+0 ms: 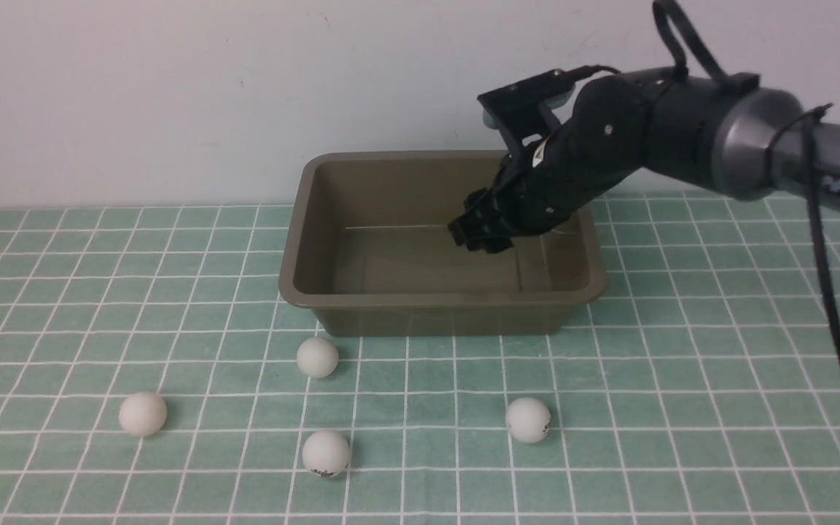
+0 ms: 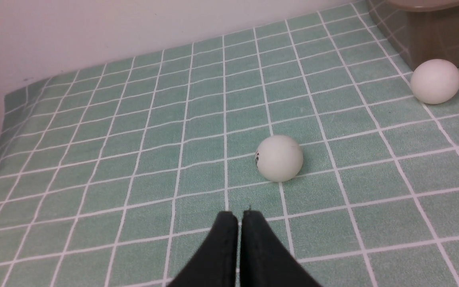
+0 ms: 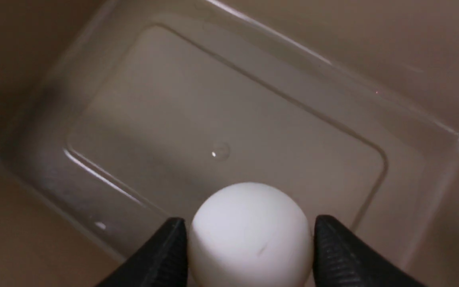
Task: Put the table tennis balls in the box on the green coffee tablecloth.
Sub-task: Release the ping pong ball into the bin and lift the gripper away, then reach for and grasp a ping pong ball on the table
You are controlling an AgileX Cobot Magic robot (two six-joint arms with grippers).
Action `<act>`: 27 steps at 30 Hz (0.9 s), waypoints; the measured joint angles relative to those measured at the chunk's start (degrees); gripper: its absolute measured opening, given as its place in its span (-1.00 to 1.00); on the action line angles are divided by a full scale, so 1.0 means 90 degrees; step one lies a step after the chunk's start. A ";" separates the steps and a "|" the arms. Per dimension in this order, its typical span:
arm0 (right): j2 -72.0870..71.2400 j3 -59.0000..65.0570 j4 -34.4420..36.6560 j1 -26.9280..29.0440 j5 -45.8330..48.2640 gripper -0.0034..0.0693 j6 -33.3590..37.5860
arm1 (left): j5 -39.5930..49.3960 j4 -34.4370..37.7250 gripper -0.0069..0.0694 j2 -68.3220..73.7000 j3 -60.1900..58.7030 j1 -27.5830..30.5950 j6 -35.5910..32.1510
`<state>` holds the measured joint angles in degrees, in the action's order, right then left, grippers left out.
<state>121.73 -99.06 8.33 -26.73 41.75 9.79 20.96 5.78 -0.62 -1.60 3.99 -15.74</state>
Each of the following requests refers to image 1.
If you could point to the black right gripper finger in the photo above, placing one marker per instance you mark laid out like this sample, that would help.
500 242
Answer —
489 234
476 203

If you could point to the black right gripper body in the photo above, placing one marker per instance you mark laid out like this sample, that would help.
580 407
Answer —
603 142

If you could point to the white ping-pong ball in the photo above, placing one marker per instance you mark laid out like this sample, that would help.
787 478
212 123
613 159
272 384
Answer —
326 453
142 414
317 357
528 420

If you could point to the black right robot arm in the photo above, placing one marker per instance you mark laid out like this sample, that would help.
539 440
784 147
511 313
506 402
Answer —
742 141

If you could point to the olive plastic storage bin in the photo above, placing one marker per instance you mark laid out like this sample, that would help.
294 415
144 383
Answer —
368 252

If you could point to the green checkered tablecloth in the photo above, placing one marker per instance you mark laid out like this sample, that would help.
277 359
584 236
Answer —
700 388

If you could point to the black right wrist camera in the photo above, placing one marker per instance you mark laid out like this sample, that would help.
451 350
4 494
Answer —
524 109

